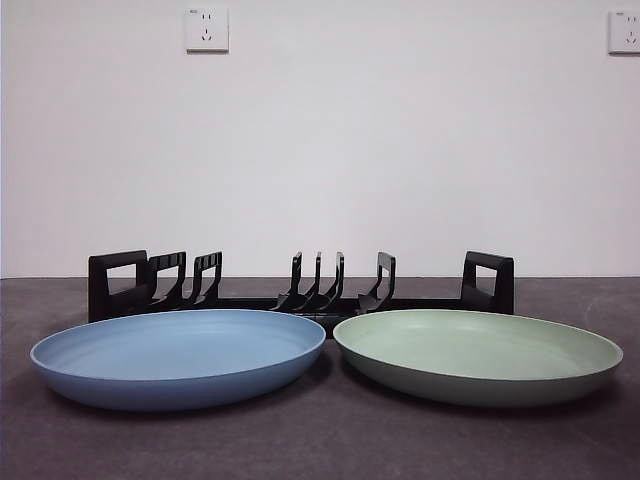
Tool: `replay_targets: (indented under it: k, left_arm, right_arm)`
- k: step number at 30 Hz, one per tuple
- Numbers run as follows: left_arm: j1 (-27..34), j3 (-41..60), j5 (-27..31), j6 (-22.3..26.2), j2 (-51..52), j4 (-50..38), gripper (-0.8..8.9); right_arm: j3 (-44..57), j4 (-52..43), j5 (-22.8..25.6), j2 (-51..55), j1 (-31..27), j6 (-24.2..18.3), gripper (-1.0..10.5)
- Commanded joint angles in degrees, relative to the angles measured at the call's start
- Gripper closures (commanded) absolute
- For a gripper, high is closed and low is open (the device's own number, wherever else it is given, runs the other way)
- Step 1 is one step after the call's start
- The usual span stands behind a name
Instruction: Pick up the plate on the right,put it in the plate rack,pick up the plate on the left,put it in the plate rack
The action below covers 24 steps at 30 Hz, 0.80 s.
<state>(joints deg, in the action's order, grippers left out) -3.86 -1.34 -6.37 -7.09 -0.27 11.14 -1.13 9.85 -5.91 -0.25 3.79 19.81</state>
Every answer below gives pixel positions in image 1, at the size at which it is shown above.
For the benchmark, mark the black plastic plate rack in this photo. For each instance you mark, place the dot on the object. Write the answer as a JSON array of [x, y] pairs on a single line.
[[504, 295]]

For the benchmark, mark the white wall socket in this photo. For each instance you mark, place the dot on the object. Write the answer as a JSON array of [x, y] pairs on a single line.
[[625, 32], [207, 30]]

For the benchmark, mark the blue round plate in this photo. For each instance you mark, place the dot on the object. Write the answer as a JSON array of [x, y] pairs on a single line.
[[175, 360]]

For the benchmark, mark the green round plate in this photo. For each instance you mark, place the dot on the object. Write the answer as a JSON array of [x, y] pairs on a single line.
[[475, 360]]

